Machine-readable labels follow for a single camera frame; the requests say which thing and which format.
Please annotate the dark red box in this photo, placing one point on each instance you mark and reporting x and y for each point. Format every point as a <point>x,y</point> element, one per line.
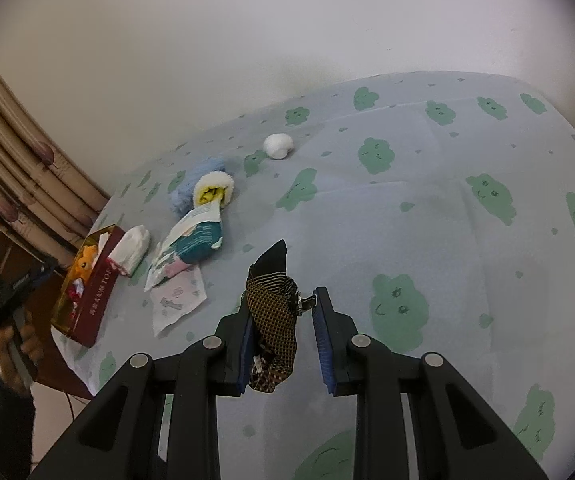
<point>100,290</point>

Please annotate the yellow plush with white trim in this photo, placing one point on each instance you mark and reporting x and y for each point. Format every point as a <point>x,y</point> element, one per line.
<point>212,192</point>

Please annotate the light blue fluffy plush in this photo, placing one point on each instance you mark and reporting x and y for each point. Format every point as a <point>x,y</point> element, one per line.
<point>185,187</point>

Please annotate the person's left forearm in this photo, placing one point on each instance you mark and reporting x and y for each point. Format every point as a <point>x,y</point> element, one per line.
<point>7,420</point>

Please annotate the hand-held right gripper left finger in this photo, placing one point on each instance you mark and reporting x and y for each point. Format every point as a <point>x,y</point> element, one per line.
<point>244,360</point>

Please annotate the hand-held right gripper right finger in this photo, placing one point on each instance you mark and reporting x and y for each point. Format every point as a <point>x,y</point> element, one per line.
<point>325,350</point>

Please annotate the red and white plush toy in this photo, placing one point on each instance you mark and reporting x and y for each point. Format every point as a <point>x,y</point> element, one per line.
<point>75,292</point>

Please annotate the teal and white packet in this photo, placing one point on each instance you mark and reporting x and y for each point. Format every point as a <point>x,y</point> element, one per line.
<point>197,237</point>

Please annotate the white plush ball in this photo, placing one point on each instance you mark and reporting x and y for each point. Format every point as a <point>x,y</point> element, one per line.
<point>277,146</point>

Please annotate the yellow plush toy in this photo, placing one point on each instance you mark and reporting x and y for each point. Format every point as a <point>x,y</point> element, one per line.
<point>83,262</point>

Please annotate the small metal clip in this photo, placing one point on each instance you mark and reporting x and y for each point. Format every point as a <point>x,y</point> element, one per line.
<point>303,303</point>

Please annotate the beige patterned curtain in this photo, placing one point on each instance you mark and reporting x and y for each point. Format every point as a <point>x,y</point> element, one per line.
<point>12,160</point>

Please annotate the dark patterned sock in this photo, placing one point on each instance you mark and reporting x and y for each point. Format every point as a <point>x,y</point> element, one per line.
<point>272,320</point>

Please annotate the white rolled cloth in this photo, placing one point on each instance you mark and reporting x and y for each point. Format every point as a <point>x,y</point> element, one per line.
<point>130,250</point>

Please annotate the person's left hand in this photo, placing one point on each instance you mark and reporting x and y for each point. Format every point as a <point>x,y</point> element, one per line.
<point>30,342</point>

